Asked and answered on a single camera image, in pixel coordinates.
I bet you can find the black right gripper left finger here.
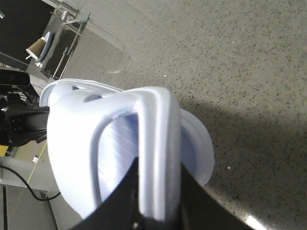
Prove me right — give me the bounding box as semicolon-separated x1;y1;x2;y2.
72;158;144;230

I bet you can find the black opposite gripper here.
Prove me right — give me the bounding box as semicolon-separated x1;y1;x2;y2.
0;93;49;146

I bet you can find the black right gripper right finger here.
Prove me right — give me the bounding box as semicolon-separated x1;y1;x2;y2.
176;163;252;230

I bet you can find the light blue slipper image-left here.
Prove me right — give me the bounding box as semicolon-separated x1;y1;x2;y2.
40;79;215;196

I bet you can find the light blue slipper image-right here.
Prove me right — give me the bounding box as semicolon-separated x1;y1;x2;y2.
47;87;181;222

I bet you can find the brown paper cup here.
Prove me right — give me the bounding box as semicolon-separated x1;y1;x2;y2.
25;37;47;60

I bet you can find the black camera on stand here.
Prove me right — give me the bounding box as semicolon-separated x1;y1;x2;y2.
0;67;30;86

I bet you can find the black cable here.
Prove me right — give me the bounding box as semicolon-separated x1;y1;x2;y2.
0;165;60;201

